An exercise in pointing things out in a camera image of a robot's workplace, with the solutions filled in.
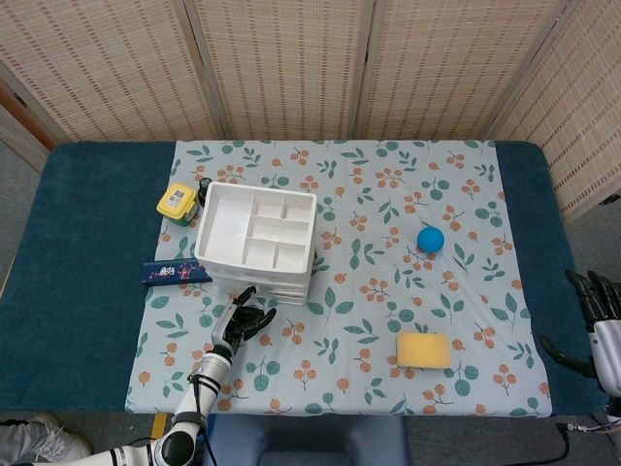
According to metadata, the left silver and black robot hand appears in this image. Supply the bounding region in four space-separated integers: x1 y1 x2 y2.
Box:
209 285 278 351

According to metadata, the right silver and black robot hand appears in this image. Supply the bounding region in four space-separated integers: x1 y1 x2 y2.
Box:
538 269 621 395

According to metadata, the blue robot base seat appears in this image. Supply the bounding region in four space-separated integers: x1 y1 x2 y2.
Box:
201 415 411 466

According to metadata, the dark blue rectangular carton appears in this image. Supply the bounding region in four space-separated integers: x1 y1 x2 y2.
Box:
141 260 213 286

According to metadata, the floral leaf and berry tablecloth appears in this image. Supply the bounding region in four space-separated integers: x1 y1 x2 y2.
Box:
124 139 554 417

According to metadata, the green container with yellow lid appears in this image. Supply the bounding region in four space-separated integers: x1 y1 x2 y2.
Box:
155 182 201 228

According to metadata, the teal table cover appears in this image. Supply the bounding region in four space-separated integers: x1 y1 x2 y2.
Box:
0 140 610 416

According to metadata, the yellow sponge with blue base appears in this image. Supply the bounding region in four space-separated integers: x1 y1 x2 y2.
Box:
395 332 452 372

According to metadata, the blue ball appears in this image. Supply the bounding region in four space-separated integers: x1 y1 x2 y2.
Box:
416 226 446 255

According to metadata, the white sneaker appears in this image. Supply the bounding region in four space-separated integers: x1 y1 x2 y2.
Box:
0 412 91 462

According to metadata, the woven bamboo folding screen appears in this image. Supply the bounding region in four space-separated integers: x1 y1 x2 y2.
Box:
0 0 621 224

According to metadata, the black cable with metal connector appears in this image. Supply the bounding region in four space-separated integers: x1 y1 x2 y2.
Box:
555 421 621 457

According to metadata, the white drawer organizer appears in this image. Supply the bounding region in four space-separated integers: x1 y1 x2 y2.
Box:
193 181 319 308

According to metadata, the brown wooden door frame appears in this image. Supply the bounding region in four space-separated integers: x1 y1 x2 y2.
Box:
0 80 57 150

